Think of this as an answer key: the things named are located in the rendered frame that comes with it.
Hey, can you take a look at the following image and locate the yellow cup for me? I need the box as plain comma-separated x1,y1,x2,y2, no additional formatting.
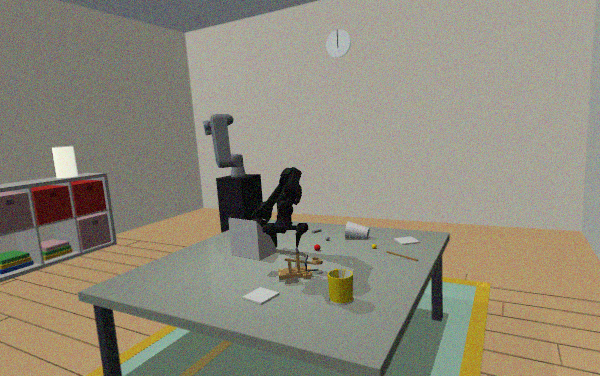
327,269,353,305

